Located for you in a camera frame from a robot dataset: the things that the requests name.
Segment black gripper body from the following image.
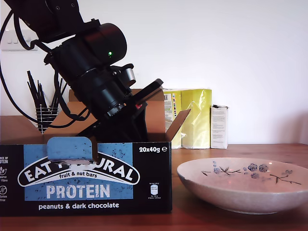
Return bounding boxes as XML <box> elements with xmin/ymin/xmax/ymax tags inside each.
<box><xmin>77</xmin><ymin>68</ymin><xmax>164</xmax><ymax>136</ymax></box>

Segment black blue snackbar carton box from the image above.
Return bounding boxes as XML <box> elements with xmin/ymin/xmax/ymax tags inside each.
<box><xmin>0</xmin><ymin>88</ymin><xmax>192</xmax><ymax>217</ymax></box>

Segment small white carton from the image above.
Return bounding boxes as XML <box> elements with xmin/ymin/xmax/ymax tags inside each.
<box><xmin>210</xmin><ymin>104</ymin><xmax>230</xmax><ymax>149</ymax></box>

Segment white plate blue flowers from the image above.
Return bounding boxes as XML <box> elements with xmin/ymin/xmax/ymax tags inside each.
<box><xmin>176</xmin><ymin>157</ymin><xmax>308</xmax><ymax>215</ymax></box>

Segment black stick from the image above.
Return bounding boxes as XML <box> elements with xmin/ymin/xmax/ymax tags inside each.
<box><xmin>37</xmin><ymin>79</ymin><xmax>48</xmax><ymax>108</ymax></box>
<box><xmin>27</xmin><ymin>70</ymin><xmax>45</xmax><ymax>108</ymax></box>
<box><xmin>27</xmin><ymin>81</ymin><xmax>41</xmax><ymax>111</ymax></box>
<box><xmin>54</xmin><ymin>81</ymin><xmax>67</xmax><ymax>108</ymax></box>

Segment yellow paper towel pack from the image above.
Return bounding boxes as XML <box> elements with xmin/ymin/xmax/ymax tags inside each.
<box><xmin>163</xmin><ymin>88</ymin><xmax>213</xmax><ymax>150</ymax></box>

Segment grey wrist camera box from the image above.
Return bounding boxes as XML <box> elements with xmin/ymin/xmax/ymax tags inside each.
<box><xmin>110</xmin><ymin>64</ymin><xmax>137</xmax><ymax>89</ymax></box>

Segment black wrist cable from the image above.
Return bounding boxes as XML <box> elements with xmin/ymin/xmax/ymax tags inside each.
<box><xmin>54</xmin><ymin>69</ymin><xmax>85</xmax><ymax>120</ymax></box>

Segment black wire holder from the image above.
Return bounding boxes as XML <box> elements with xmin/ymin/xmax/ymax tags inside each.
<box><xmin>36</xmin><ymin>105</ymin><xmax>60</xmax><ymax>134</ymax></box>

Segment long black cable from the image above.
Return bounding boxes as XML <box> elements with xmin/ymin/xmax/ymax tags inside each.
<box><xmin>0</xmin><ymin>9</ymin><xmax>97</xmax><ymax>128</ymax></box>

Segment short black cable loop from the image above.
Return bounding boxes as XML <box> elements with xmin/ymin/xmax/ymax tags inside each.
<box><xmin>14</xmin><ymin>16</ymin><xmax>53</xmax><ymax>55</ymax></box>

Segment white light switch plate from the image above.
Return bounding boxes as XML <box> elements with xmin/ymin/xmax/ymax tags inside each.
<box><xmin>1</xmin><ymin>29</ymin><xmax>39</xmax><ymax>51</ymax></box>

